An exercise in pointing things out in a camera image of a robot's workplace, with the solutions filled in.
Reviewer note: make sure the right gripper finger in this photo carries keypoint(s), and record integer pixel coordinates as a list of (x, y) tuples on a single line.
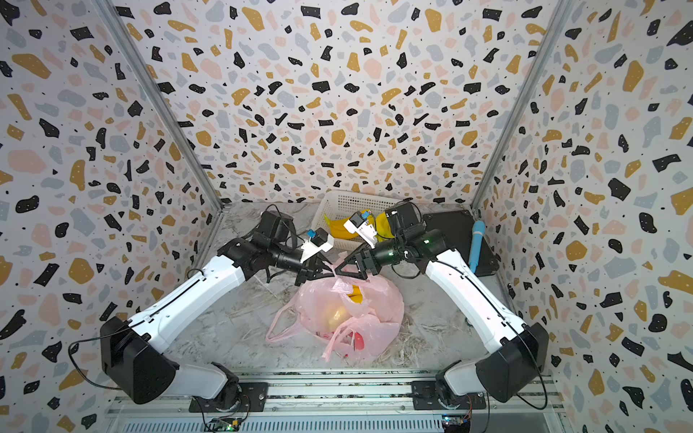
[(353, 260), (350, 271)]

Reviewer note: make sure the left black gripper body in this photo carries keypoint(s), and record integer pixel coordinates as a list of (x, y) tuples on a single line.
[(308, 265)]

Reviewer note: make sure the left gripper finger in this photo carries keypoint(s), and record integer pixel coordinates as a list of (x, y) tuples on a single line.
[(322, 263), (305, 275)]

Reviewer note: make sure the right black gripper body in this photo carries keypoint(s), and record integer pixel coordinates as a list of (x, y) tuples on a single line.
[(371, 256)]

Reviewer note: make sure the pink plastic bag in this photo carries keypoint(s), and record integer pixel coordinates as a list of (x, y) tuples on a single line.
[(379, 294), (362, 338)]

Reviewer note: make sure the yellow banana bunch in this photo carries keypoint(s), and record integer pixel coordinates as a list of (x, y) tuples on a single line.
[(337, 310), (337, 228)]

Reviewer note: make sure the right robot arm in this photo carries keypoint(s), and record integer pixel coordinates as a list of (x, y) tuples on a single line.
[(516, 351)]

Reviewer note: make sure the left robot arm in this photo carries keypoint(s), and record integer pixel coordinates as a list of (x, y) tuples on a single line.
[(133, 350)]

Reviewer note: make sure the greenish banana bunch right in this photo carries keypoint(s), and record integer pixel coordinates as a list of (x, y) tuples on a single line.
[(383, 229)]

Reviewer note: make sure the white plastic basket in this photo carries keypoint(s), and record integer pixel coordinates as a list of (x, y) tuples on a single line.
[(338, 205)]

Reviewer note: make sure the black case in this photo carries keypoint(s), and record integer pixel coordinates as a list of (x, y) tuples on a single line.
[(457, 228)]

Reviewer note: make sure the blue microphone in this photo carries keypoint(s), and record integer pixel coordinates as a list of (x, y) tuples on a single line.
[(477, 238)]

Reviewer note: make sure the left green circuit board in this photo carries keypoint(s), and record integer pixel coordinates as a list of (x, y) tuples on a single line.
[(225, 425)]

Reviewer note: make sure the right circuit board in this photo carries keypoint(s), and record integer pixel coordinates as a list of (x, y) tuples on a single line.
[(455, 423)]

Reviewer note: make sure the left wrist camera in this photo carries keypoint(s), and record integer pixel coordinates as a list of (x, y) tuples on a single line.
[(319, 241)]

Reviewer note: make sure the aluminium rail frame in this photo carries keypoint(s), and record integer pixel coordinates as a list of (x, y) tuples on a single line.
[(376, 400)]

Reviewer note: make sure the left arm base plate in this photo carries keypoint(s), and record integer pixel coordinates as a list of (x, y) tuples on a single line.
[(238, 397)]

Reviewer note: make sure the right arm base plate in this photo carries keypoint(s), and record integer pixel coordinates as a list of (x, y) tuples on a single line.
[(435, 396)]

